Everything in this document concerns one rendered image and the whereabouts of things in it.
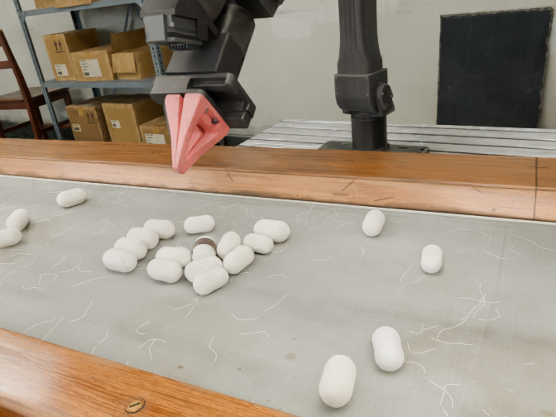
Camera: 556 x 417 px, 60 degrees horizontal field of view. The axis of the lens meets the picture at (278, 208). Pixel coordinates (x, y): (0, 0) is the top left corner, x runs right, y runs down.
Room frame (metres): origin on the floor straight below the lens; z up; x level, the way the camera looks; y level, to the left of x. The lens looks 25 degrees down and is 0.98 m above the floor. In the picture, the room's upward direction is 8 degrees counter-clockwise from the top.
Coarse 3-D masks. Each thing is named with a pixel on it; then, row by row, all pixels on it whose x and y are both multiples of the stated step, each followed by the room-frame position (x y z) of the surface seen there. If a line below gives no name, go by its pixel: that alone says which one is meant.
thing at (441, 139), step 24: (288, 120) 1.14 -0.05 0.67; (312, 120) 1.12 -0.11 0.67; (240, 144) 1.00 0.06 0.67; (264, 144) 0.98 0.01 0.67; (288, 144) 0.96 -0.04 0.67; (312, 144) 0.94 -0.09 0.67; (408, 144) 0.86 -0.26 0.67; (432, 144) 0.84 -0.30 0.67; (456, 144) 0.83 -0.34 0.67; (480, 144) 0.81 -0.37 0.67; (504, 144) 0.80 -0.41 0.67; (528, 144) 0.78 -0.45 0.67; (552, 144) 0.77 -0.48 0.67
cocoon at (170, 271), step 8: (152, 264) 0.38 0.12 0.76; (160, 264) 0.38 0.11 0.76; (168, 264) 0.38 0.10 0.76; (176, 264) 0.38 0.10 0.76; (152, 272) 0.38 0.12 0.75; (160, 272) 0.37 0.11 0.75; (168, 272) 0.37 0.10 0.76; (176, 272) 0.37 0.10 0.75; (168, 280) 0.37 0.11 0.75; (176, 280) 0.37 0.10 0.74
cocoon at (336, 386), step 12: (336, 360) 0.23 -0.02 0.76; (348, 360) 0.23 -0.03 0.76; (324, 372) 0.22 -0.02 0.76; (336, 372) 0.22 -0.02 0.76; (348, 372) 0.22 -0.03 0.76; (324, 384) 0.21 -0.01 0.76; (336, 384) 0.21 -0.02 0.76; (348, 384) 0.21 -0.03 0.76; (324, 396) 0.21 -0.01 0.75; (336, 396) 0.21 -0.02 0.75; (348, 396) 0.21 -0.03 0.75
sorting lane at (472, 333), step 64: (0, 192) 0.69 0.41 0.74; (128, 192) 0.62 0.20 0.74; (192, 192) 0.59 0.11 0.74; (0, 256) 0.48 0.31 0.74; (64, 256) 0.46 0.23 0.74; (256, 256) 0.40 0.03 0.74; (320, 256) 0.39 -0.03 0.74; (384, 256) 0.37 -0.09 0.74; (448, 256) 0.36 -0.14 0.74; (512, 256) 0.35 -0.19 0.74; (0, 320) 0.35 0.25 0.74; (64, 320) 0.34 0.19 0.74; (128, 320) 0.33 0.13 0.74; (192, 320) 0.32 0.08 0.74; (256, 320) 0.31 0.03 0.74; (320, 320) 0.30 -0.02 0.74; (384, 320) 0.29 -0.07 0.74; (448, 320) 0.28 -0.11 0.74; (512, 320) 0.27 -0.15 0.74; (192, 384) 0.25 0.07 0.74; (256, 384) 0.24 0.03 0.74; (384, 384) 0.23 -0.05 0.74; (448, 384) 0.22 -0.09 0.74; (512, 384) 0.21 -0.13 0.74
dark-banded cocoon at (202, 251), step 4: (204, 236) 0.42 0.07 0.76; (196, 240) 0.42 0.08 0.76; (204, 244) 0.40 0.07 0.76; (196, 248) 0.40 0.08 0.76; (200, 248) 0.40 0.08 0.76; (204, 248) 0.39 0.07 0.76; (208, 248) 0.40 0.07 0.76; (212, 248) 0.40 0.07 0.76; (196, 252) 0.39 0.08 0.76; (200, 252) 0.39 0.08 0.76; (204, 252) 0.39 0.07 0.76; (208, 252) 0.39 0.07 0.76; (212, 252) 0.39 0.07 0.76; (192, 256) 0.40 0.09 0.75; (196, 256) 0.39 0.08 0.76; (200, 256) 0.39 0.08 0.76; (204, 256) 0.39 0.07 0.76
